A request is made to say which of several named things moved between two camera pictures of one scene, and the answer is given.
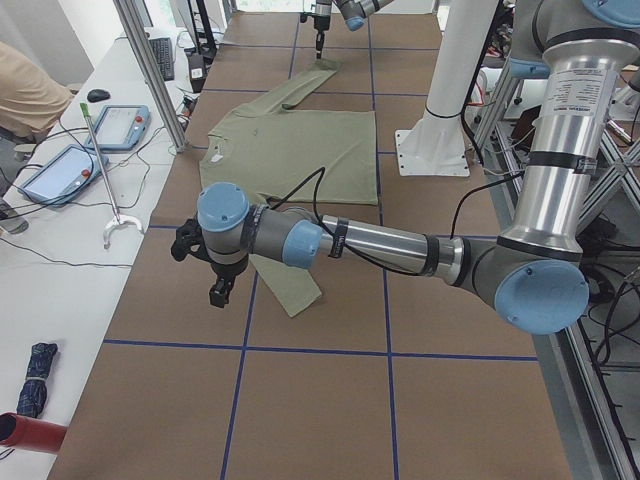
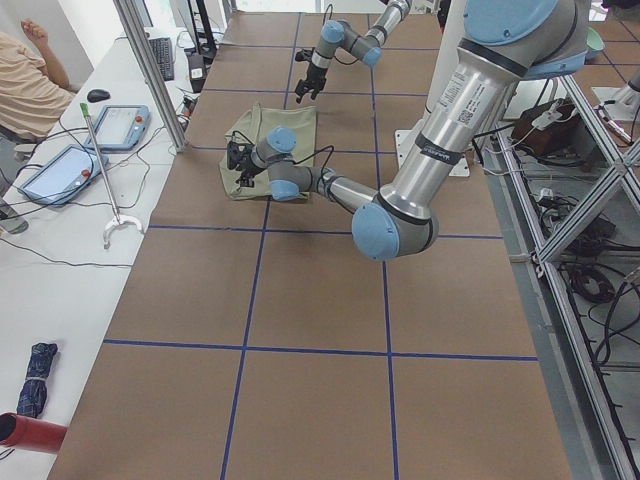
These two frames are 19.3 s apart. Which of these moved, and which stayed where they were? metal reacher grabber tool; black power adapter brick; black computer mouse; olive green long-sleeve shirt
Moved: olive green long-sleeve shirt
Stayed: black power adapter brick; black computer mouse; metal reacher grabber tool
